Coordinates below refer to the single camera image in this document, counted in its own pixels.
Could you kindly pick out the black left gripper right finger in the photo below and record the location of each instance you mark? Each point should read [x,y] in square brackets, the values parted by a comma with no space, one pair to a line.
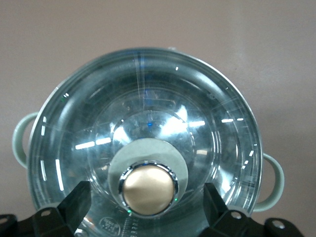
[219,214]

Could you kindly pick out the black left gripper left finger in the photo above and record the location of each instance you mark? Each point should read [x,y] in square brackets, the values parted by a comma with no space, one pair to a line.
[71,209]

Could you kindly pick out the glass pot lid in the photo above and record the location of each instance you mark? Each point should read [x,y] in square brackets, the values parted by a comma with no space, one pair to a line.
[148,190]

